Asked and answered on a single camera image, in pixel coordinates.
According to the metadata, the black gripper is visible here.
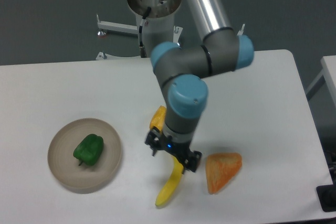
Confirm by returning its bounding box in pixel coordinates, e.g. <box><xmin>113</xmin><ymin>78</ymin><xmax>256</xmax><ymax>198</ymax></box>
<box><xmin>145</xmin><ymin>129</ymin><xmax>202</xmax><ymax>173</ymax></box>

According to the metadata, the green toy bell pepper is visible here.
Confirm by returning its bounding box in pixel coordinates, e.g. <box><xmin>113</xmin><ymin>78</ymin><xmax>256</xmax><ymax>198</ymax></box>
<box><xmin>73</xmin><ymin>134</ymin><xmax>104</xmax><ymax>166</ymax></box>

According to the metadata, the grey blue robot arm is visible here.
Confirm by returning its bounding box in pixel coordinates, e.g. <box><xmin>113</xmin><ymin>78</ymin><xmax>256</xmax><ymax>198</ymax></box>
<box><xmin>127</xmin><ymin>0</ymin><xmax>254</xmax><ymax>172</ymax></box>

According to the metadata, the yellow toy bell pepper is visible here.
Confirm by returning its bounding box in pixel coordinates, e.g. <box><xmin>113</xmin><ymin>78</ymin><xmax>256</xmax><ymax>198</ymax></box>
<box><xmin>149</xmin><ymin>106</ymin><xmax>166</xmax><ymax>132</ymax></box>

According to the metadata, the beige round plate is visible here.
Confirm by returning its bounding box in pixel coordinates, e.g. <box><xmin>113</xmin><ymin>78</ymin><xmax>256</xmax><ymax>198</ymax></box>
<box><xmin>47</xmin><ymin>118</ymin><xmax>122</xmax><ymax>194</ymax></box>

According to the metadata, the yellow toy banana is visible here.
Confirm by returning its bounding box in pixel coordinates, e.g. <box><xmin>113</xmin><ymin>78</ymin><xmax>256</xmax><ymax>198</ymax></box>
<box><xmin>155</xmin><ymin>156</ymin><xmax>184</xmax><ymax>208</ymax></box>

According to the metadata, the orange triangular toy bread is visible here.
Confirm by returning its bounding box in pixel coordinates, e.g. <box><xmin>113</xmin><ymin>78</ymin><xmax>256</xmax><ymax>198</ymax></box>
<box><xmin>205</xmin><ymin>153</ymin><xmax>243</xmax><ymax>195</ymax></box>

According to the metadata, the black device at edge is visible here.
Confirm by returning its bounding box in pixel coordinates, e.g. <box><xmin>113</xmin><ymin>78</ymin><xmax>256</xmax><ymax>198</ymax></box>
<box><xmin>316</xmin><ymin>184</ymin><xmax>335</xmax><ymax>212</ymax></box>

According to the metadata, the white side table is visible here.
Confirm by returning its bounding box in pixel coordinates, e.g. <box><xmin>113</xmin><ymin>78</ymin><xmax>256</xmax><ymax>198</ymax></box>
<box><xmin>304</xmin><ymin>55</ymin><xmax>336</xmax><ymax>104</ymax></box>

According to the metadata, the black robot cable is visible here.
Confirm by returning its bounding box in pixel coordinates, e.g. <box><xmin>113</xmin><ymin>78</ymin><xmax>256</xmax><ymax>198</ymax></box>
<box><xmin>138</xmin><ymin>6</ymin><xmax>152</xmax><ymax>58</ymax></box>

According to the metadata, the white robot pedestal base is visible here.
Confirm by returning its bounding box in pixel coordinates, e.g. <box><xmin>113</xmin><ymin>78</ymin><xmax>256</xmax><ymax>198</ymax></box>
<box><xmin>94</xmin><ymin>0</ymin><xmax>246</xmax><ymax>61</ymax></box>

